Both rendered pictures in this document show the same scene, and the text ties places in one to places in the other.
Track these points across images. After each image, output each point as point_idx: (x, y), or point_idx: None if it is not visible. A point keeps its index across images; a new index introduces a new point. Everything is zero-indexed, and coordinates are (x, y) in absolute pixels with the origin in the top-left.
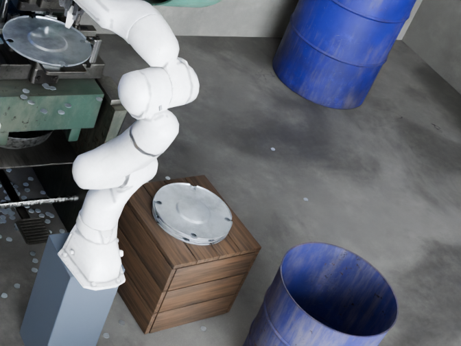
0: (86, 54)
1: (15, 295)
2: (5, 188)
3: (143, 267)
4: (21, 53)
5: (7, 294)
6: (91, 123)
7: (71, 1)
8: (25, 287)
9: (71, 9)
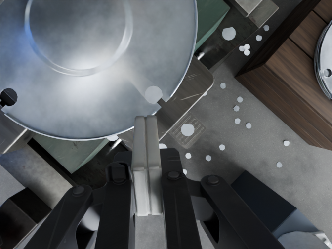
0: (184, 4)
1: (191, 166)
2: None
3: (311, 126)
4: (58, 138)
5: (185, 168)
6: (212, 32)
7: (131, 234)
8: (194, 152)
9: (144, 200)
